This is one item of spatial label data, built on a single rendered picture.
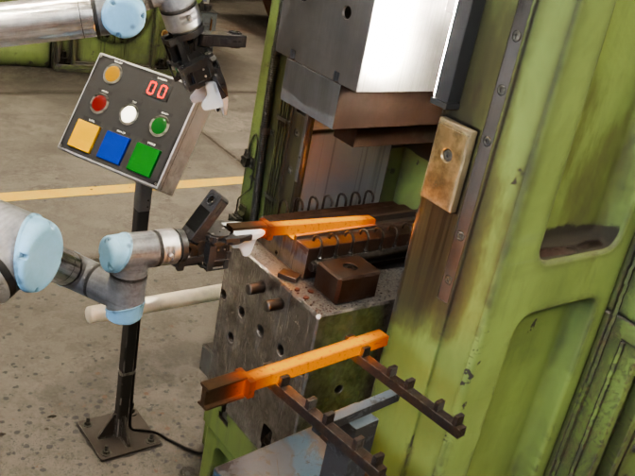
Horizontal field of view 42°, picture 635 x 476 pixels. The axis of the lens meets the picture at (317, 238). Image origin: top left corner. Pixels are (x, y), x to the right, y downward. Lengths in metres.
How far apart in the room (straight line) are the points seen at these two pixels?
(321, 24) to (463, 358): 0.74
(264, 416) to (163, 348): 1.27
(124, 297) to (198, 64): 0.49
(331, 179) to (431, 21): 0.58
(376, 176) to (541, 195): 0.74
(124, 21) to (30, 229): 0.42
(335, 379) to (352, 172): 0.59
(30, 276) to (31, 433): 1.49
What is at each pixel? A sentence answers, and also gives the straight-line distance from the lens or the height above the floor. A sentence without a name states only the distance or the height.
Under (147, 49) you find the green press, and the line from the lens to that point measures 6.68.
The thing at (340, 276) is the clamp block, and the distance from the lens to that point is 1.75.
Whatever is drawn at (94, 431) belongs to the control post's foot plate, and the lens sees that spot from 2.78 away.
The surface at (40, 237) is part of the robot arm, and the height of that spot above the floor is 1.17.
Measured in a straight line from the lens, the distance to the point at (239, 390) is 1.47.
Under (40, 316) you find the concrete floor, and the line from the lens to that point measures 3.35.
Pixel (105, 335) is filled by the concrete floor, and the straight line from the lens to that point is 3.25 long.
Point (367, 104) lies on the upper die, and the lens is 1.75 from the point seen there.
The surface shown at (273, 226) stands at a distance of 1.80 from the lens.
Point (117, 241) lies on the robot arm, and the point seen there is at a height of 1.04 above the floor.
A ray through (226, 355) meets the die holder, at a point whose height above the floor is 0.62.
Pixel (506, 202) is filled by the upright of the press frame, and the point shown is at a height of 1.25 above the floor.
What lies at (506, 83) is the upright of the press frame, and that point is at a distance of 1.56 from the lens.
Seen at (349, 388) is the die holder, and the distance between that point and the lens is 1.92.
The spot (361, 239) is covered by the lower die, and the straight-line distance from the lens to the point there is 1.91.
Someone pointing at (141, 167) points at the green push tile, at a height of 0.99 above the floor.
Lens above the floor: 1.77
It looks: 24 degrees down
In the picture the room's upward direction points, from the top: 11 degrees clockwise
